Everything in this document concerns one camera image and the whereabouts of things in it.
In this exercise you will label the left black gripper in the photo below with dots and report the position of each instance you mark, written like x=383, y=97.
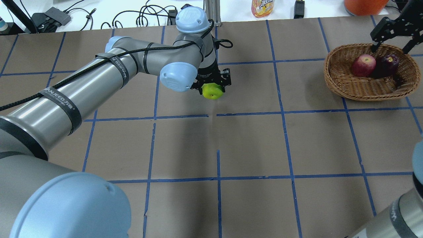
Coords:
x=209, y=72

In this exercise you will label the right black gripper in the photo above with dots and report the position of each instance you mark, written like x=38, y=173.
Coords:
x=403, y=22

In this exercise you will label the green apple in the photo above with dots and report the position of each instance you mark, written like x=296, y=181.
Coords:
x=212, y=91

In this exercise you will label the dark red apple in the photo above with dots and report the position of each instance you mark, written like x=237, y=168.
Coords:
x=386, y=66

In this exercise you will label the red yellow apple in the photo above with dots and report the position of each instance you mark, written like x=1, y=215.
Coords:
x=363, y=66

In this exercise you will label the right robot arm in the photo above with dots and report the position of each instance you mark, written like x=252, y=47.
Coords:
x=403, y=218

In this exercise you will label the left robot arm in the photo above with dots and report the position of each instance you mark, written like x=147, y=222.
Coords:
x=40, y=199

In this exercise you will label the wicker basket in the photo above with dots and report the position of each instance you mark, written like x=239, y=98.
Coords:
x=340, y=80

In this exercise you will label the orange round object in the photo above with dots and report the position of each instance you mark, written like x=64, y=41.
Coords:
x=364, y=7

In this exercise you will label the orange snack bag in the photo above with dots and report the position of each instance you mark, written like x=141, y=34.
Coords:
x=262, y=8

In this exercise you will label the black power adapter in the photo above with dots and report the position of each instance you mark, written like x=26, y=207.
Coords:
x=299, y=9

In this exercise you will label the grey adapter box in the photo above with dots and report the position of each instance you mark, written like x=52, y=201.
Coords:
x=59, y=16

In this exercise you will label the aluminium frame post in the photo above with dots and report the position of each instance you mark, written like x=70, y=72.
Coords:
x=212, y=9

